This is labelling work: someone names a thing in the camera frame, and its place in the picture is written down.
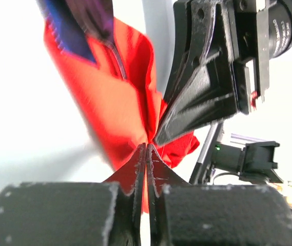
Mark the red paper napkin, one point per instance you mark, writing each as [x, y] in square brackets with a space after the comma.
[123, 112]

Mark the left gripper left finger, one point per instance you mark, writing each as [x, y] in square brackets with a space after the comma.
[76, 213]

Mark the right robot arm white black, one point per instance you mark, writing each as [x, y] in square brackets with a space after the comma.
[254, 163]

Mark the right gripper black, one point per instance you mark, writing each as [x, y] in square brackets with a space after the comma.
[264, 32]

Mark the purple plastic spoon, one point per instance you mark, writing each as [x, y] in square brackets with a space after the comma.
[95, 17]

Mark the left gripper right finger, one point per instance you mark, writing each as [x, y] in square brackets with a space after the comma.
[182, 214]

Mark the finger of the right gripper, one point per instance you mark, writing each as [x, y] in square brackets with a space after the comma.
[201, 88]

